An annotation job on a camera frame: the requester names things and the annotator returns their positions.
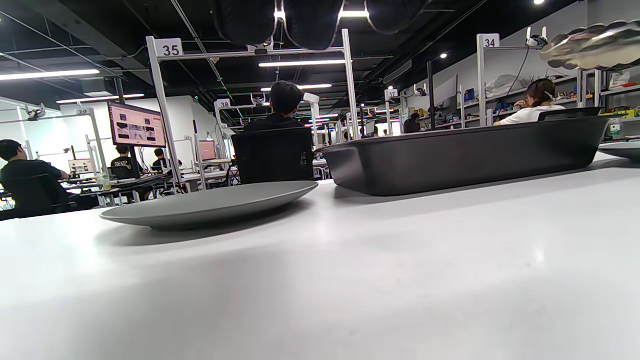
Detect white metal frame with sign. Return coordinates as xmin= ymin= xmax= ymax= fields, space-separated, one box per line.
xmin=476 ymin=33 xmax=548 ymax=127
xmin=146 ymin=28 xmax=361 ymax=186

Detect storage shelves with items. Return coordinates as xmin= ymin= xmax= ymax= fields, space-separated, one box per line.
xmin=435 ymin=67 xmax=640 ymax=141

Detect black mesh chair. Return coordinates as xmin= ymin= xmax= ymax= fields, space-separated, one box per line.
xmin=231 ymin=127 xmax=315 ymax=186

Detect red-handled kitchen tongs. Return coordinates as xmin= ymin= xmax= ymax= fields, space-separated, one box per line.
xmin=540 ymin=20 xmax=640 ymax=71

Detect grey round plate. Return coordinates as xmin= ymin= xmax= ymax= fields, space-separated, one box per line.
xmin=597 ymin=140 xmax=640 ymax=163
xmin=99 ymin=180 xmax=319 ymax=231

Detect black computer monitor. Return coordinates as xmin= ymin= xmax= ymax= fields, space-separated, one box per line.
xmin=107 ymin=100 xmax=167 ymax=149

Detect person's left hand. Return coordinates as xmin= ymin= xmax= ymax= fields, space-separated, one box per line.
xmin=215 ymin=0 xmax=431 ymax=51

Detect dark metal baking tray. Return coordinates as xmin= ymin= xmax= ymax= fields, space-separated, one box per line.
xmin=315 ymin=116 xmax=612 ymax=197

